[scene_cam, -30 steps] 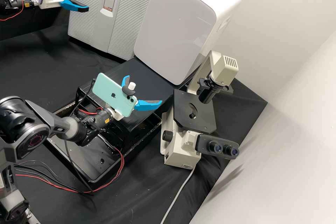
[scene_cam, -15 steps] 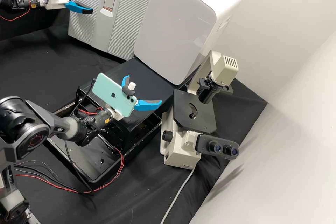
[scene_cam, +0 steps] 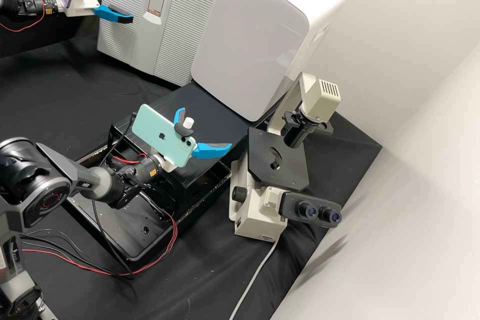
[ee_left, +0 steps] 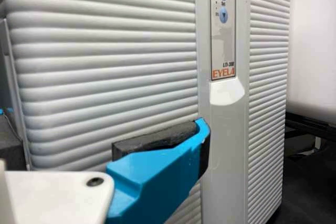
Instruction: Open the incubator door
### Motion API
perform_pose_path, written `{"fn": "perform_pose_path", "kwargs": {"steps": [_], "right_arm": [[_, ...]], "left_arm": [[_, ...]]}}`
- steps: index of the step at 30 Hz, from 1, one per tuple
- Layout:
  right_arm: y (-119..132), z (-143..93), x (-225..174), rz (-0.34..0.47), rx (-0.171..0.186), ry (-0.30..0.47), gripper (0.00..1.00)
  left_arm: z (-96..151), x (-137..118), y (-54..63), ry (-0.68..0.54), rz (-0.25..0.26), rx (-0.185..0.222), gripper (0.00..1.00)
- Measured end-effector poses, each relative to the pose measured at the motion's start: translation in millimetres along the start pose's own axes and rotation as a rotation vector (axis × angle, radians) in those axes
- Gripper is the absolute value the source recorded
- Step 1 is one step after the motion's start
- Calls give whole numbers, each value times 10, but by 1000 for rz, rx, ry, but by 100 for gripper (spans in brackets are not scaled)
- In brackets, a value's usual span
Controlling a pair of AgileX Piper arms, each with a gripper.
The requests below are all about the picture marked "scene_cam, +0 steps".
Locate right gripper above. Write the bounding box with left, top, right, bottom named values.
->
left=156, top=107, right=232, bottom=174

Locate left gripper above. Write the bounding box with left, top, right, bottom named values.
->
left=66, top=0, right=135, bottom=25

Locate incubator door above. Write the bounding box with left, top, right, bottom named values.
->
left=96, top=0, right=225, bottom=88

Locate cream microscope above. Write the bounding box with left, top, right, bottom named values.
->
left=229, top=71, right=343, bottom=239

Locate black tray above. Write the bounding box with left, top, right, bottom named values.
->
left=64, top=139, right=232, bottom=263

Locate white box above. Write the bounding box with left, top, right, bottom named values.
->
left=190, top=0, right=347, bottom=123

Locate right wrist camera phone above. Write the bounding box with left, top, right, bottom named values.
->
left=131, top=104, right=198, bottom=169

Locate grey cable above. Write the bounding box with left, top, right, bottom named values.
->
left=227, top=236, right=281, bottom=320

